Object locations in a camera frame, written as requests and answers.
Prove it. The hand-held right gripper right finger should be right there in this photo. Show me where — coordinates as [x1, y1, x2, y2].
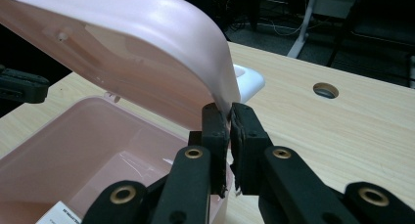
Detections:
[229, 102, 274, 197]

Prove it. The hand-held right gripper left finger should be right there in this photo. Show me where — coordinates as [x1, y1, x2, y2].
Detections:
[188, 102, 230, 200]

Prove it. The pink plastic storage box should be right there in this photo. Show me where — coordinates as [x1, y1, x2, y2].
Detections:
[0, 0, 266, 224]

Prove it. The green and white carton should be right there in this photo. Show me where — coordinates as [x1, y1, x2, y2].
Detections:
[35, 200, 82, 224]

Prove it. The white metal stand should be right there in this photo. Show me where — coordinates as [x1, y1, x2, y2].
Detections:
[287, 0, 320, 60]

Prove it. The white cable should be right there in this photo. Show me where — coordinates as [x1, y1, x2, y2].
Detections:
[257, 17, 306, 36]

